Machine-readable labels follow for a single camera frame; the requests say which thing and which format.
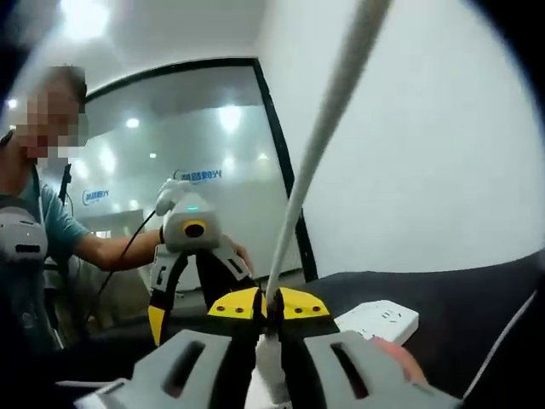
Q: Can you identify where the white charging cable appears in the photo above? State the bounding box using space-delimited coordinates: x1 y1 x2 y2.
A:
250 0 392 409

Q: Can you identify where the black table cloth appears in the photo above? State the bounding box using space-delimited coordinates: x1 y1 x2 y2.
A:
54 250 545 409

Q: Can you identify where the person's right hand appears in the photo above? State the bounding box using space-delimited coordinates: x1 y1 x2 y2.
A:
371 337 427 384

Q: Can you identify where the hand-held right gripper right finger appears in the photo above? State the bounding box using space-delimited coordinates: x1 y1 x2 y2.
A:
266 287 464 409

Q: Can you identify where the person's left hand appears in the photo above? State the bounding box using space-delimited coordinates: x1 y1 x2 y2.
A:
220 235 255 274

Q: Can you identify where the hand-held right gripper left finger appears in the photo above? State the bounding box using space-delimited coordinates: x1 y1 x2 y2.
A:
75 287 263 409

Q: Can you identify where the person's teal shirt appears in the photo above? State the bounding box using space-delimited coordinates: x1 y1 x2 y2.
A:
0 168 92 354

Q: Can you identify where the white power strip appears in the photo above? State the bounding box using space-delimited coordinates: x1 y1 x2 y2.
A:
333 299 421 344

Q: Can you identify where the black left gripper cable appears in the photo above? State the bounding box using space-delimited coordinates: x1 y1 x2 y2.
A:
97 209 158 300

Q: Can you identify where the white chest device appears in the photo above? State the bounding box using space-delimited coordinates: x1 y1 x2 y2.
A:
0 205 49 260

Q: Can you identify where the black framed glass partition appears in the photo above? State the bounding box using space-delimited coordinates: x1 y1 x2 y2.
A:
83 56 319 296

